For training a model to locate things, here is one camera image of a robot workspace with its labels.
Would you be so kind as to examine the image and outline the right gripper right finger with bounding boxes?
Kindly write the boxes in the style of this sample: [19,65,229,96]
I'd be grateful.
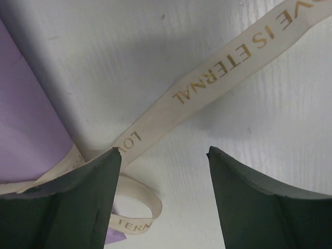
[207,147,331,248]

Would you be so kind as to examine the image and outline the purple wrapping paper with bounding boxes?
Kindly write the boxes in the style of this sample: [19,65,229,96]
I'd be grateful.
[0,19,128,246]

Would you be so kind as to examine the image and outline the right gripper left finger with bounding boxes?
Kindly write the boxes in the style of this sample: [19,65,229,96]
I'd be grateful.
[1,148,121,248]

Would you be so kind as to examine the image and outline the cream printed ribbon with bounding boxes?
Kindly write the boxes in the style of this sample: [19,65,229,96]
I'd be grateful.
[1,1,331,235]

